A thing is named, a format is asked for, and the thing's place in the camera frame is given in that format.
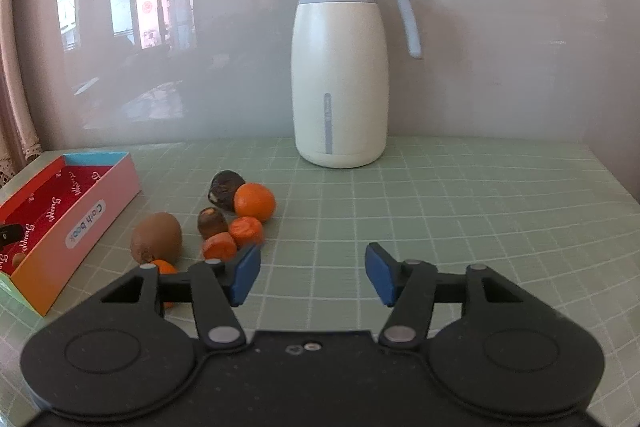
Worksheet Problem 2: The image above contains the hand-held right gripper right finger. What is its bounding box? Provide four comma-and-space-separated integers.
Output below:
364, 242, 527, 352

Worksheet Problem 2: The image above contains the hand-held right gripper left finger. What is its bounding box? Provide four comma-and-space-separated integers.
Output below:
100, 243, 262, 352

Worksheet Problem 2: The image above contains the small wrinkled orange fruit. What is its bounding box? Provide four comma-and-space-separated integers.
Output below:
150, 259, 179, 310
228, 216, 265, 249
202, 232, 238, 262

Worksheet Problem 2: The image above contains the small dark brown fruit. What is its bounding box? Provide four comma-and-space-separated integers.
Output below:
197, 207, 229, 240

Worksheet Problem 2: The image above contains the round orange mandarin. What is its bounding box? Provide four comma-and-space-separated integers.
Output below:
233, 183, 277, 223

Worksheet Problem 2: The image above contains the pink cardboard box red inside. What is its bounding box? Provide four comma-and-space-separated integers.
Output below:
0, 151, 142, 318

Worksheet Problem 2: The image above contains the large dark brown fruit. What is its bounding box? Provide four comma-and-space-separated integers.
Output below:
208, 170, 247, 212

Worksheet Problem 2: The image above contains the brown kiwi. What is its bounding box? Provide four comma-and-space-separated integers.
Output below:
130, 212, 183, 264

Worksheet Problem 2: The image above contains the beige lace curtain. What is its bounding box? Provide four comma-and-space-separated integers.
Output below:
0, 0, 44, 188

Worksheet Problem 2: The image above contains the cream thermos jug grey lid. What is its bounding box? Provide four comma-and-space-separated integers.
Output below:
286, 0, 424, 169

